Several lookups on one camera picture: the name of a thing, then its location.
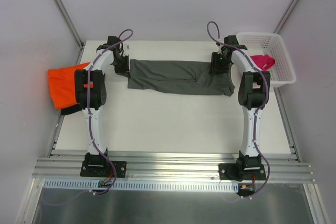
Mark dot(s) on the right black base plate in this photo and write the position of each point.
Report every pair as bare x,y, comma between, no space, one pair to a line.
231,171

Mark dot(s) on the right aluminium frame post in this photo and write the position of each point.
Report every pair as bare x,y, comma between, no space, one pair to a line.
286,16

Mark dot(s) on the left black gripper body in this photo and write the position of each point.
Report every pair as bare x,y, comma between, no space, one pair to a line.
121,66

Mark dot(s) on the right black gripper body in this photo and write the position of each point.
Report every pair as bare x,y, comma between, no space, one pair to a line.
217,66

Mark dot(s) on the aluminium mounting rail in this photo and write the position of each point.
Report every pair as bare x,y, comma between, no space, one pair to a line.
201,167

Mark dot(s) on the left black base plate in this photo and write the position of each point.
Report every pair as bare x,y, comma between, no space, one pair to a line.
103,169

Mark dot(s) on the grey t shirt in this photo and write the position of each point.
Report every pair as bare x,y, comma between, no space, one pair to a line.
178,77

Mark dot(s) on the white slotted cable duct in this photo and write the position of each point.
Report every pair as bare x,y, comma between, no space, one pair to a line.
142,185

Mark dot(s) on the orange folded t shirt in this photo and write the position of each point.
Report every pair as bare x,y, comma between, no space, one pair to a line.
62,86

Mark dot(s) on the magenta t shirt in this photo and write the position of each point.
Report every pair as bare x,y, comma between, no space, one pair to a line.
264,62

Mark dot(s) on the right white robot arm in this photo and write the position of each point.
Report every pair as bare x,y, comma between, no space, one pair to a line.
253,95

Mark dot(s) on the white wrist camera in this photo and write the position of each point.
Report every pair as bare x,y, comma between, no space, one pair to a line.
125,49
221,47

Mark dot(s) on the white plastic basket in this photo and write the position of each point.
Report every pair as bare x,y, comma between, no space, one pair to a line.
268,51

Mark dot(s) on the black folded t shirt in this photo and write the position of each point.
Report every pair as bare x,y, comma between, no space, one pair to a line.
71,110

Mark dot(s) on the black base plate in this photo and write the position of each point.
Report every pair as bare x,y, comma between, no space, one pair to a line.
103,169
231,171

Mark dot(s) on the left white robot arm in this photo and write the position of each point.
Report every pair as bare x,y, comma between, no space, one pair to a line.
91,96

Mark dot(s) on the left aluminium frame post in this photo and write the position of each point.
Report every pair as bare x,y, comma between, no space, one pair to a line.
64,14

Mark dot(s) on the aluminium frame post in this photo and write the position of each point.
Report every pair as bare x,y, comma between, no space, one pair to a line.
286,16
64,14

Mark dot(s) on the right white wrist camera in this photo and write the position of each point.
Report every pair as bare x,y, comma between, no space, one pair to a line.
221,47

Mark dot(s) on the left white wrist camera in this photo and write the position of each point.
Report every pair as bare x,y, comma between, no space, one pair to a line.
125,49

